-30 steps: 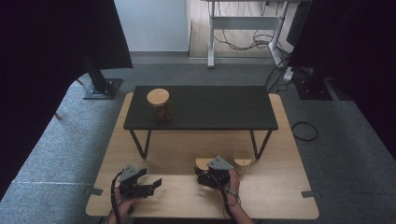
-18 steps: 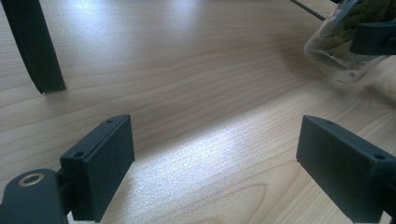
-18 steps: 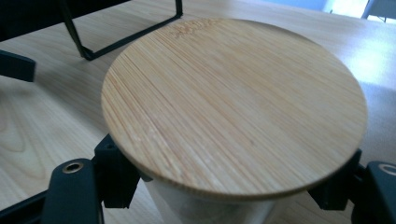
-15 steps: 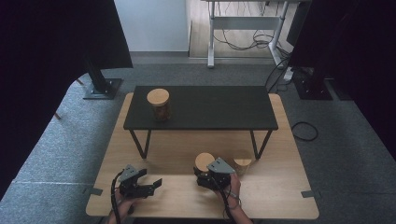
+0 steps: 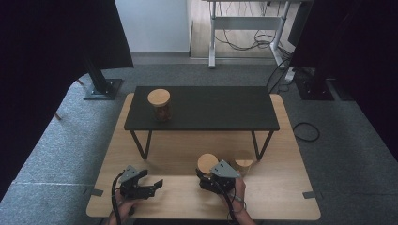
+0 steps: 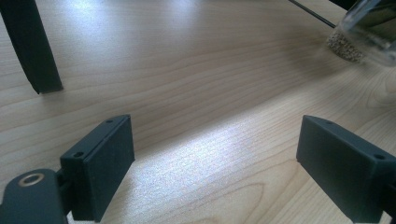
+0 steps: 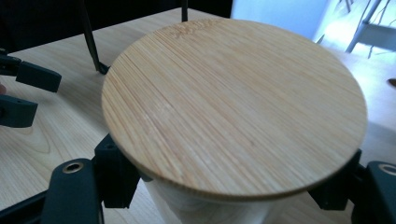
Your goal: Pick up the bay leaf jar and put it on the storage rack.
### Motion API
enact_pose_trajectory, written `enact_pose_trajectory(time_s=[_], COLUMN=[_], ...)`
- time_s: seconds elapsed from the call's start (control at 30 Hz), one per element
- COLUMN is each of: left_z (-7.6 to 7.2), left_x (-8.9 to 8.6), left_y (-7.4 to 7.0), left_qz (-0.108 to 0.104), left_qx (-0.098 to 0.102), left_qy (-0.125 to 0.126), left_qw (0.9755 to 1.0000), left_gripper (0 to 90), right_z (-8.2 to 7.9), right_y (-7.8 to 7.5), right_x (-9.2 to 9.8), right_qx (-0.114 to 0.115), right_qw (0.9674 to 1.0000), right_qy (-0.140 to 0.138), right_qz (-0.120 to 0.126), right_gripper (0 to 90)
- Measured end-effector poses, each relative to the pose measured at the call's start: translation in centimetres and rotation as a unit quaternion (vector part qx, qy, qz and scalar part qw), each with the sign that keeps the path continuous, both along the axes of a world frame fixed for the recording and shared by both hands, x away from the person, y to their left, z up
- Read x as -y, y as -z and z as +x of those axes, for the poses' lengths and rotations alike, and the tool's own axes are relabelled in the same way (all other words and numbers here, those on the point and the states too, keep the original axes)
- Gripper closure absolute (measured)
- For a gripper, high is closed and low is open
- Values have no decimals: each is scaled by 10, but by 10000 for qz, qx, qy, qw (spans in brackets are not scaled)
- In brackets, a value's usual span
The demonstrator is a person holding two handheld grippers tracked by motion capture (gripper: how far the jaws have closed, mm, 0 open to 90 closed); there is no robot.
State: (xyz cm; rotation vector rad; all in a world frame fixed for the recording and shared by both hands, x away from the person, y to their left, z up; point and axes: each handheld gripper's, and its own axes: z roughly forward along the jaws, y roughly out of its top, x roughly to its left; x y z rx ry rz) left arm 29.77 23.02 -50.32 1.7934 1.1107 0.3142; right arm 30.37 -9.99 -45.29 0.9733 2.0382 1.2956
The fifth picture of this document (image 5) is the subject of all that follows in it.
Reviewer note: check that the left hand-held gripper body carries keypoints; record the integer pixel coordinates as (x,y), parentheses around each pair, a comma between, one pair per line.
(134,189)

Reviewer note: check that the black low metal shelf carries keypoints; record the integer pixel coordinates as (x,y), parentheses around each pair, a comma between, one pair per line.
(203,106)

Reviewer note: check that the black stand with base plate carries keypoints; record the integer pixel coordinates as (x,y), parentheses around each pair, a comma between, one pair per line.
(314,89)
(101,87)

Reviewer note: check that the black curtain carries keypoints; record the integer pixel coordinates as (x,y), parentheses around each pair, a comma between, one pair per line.
(47,78)
(359,62)

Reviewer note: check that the person's left hand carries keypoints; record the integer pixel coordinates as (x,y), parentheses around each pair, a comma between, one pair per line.
(123,207)

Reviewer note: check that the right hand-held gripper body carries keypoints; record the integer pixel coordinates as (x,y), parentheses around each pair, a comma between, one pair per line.
(220,179)

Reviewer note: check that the person's right hand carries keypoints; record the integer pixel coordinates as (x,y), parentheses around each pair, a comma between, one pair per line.
(239,190)

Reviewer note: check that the white desk frame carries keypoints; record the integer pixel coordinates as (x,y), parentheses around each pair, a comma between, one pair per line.
(247,22)

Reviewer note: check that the gray tape piece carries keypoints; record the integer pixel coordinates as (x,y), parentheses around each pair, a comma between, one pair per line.
(309,195)
(96,192)

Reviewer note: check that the wooden-lid jar with red-brown contents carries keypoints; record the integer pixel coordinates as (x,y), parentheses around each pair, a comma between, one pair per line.
(159,97)

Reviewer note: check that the wooden-lid jar with dark contents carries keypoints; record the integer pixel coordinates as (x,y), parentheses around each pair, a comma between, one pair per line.
(207,163)

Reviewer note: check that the white power strip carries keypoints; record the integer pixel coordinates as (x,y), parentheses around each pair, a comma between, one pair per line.
(290,75)

